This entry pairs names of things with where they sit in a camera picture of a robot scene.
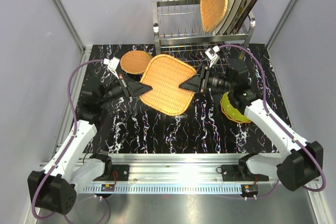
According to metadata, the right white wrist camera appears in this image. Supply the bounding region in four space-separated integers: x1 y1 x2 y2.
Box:
205 46 220 68

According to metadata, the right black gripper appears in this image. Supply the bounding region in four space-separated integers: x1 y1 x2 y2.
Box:
178 64 235 94

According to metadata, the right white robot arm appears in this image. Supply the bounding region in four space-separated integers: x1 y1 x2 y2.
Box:
179 59 323 191

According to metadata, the green polka-dot plate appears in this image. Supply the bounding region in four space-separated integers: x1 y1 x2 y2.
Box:
220 91 253 123

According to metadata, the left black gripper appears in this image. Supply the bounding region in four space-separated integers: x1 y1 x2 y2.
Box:
98 72 152 106

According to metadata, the green-rimmed woven bamboo plate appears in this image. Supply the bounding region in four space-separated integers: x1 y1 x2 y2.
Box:
119 50 153 75

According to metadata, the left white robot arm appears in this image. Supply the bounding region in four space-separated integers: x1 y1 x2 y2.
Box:
27 74 152 218

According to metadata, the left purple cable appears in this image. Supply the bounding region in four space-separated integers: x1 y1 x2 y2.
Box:
30 58 110 223

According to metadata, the slotted white cable duct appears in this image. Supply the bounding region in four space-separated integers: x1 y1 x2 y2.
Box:
81 183 242 195

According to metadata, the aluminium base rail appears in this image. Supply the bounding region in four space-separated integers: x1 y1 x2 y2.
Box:
75 153 281 184

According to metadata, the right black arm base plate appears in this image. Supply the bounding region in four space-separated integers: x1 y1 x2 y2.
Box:
216 165 269 182

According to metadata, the orange polka-dot plate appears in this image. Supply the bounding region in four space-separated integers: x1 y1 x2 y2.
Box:
219 95 253 124

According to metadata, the large orange woven tray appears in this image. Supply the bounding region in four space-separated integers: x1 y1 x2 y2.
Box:
140 54 196 116

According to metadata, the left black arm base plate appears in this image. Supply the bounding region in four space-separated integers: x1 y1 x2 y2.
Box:
106 164 130 182

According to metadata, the steel two-tier dish rack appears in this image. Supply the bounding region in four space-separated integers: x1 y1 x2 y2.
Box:
151 0 256 55

